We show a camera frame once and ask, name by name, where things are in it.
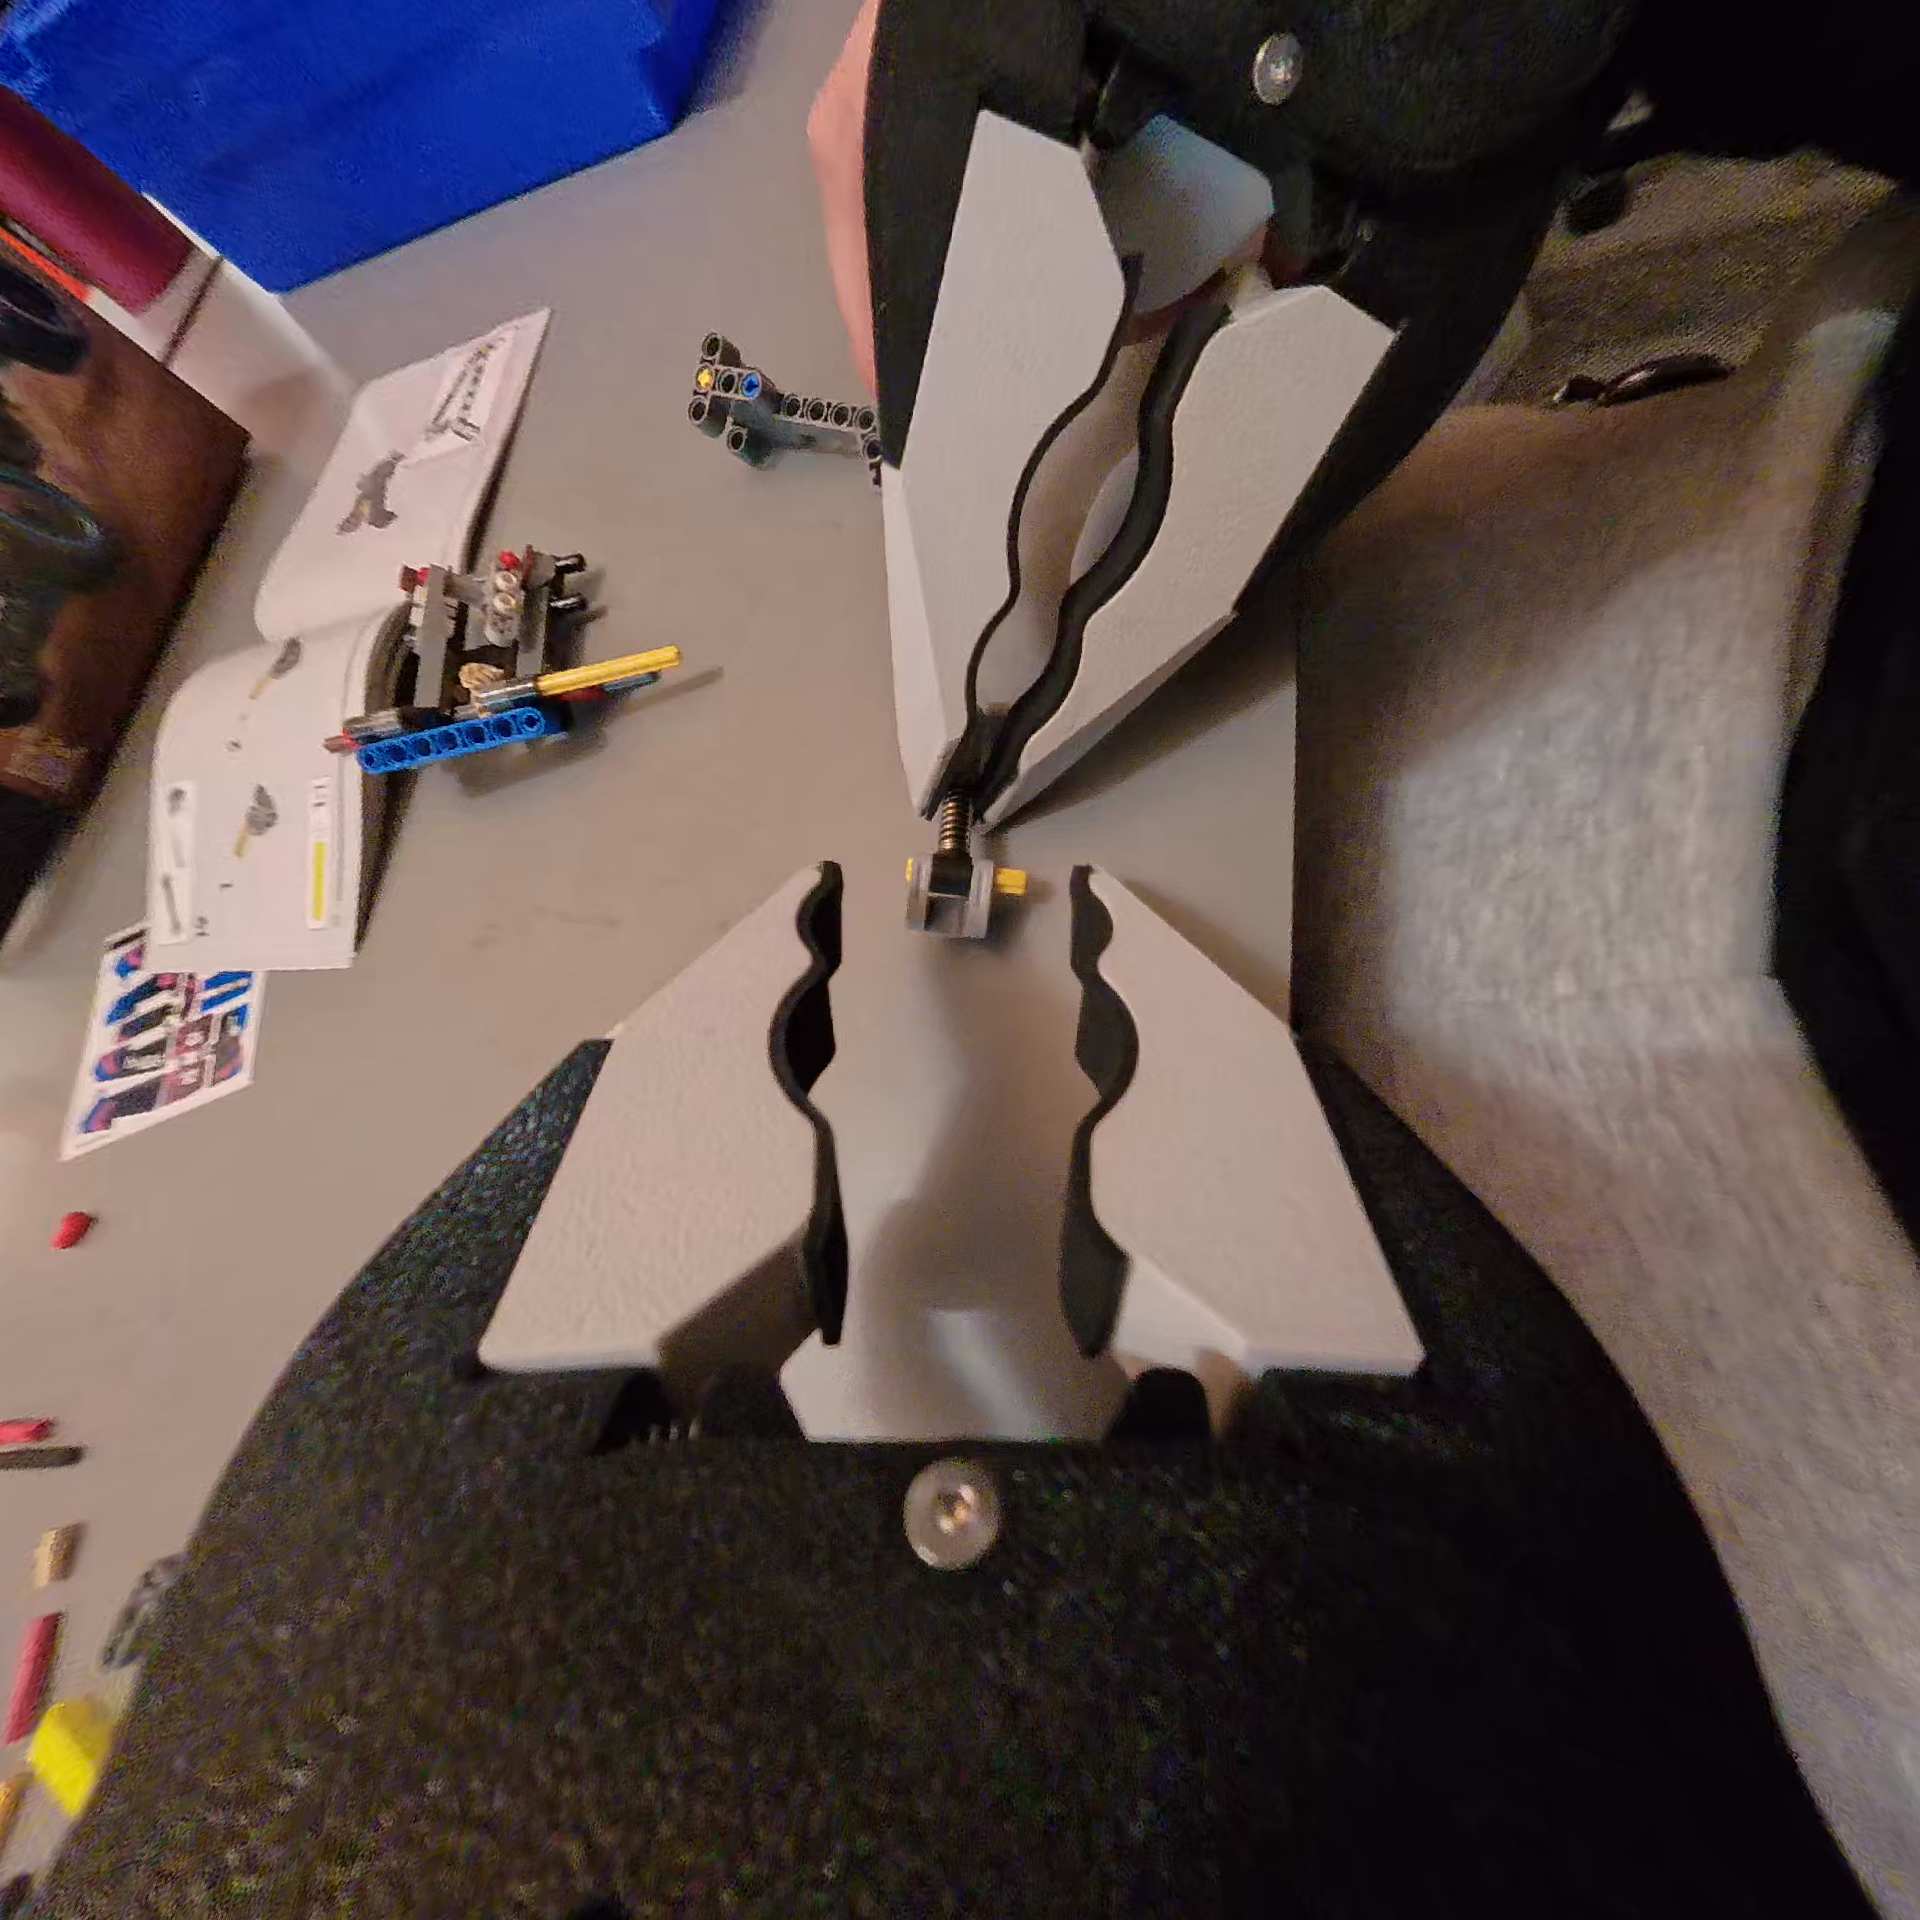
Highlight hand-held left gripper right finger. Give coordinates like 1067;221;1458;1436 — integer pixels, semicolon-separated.
1059;865;1430;1376

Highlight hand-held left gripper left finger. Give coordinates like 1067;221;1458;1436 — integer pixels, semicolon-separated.
478;865;848;1376

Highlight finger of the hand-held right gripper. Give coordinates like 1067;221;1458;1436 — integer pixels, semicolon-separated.
885;106;1144;819
971;278;1402;833

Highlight grey lego shock absorber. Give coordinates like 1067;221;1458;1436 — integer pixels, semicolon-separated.
901;790;1036;948

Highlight dark grey lego beam assembly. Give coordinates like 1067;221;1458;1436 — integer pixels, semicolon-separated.
688;328;891;483

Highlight lego sticker sheet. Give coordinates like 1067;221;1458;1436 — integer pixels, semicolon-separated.
60;920;268;1166

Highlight lego chassis assembly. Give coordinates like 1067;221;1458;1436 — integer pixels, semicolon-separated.
325;547;685;778

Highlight black and white lego piece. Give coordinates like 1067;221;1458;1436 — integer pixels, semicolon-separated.
95;1560;183;1673

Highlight long red lego piece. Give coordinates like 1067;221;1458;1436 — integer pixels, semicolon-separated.
6;1611;67;1747

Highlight yellow lego brick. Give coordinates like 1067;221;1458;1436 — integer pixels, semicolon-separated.
26;1699;122;1816

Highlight dark lego box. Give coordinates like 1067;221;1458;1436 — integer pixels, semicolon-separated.
0;224;254;948

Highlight person's right hand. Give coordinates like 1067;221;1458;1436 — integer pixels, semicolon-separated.
807;0;885;396

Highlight small dark brown object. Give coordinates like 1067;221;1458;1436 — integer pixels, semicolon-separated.
1552;352;1739;409

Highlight open instruction booklet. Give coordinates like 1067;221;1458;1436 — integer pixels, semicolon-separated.
140;305;555;974

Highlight blue plastic bin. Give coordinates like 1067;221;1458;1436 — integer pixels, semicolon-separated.
0;0;722;298

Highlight dark red object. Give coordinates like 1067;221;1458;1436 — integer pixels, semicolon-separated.
0;94;205;319

